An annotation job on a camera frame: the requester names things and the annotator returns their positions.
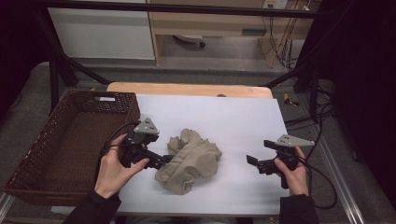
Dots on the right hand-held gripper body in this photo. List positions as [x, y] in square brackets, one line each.
[294, 141]

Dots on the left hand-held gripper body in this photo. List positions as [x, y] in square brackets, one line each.
[146, 126]

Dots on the beige garment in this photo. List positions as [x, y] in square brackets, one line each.
[190, 161]

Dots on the brown wicker basket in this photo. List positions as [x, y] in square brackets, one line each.
[62, 149]

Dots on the person's right hand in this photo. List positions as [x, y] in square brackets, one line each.
[297, 180]

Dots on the person's left hand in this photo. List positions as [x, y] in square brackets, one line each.
[113, 175]

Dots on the white table sheet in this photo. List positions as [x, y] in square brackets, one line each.
[236, 124]

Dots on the yellow and black tool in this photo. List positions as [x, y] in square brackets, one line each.
[289, 101]

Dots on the black slanted metal stand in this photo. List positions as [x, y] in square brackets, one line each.
[314, 90]
[67, 63]

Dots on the black curtain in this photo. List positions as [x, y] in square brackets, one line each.
[367, 77]
[15, 46]

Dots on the office chair base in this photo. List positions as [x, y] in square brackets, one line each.
[190, 38]

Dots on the white cabinet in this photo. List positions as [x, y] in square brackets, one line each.
[102, 34]

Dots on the light wooden desk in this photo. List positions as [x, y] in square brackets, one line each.
[218, 23]

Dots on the white power strip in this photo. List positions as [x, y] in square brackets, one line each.
[275, 3]

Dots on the aluminium frame rail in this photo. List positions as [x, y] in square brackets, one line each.
[345, 193]

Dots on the black horizontal frame bar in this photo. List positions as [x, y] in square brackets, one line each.
[186, 9]

